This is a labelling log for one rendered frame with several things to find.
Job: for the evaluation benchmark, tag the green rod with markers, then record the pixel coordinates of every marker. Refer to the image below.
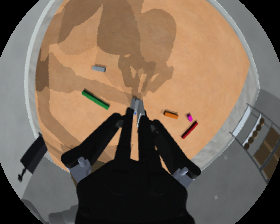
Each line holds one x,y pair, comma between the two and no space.
95,99

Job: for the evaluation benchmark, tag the dark red rod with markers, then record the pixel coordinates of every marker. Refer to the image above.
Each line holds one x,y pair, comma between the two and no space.
189,130

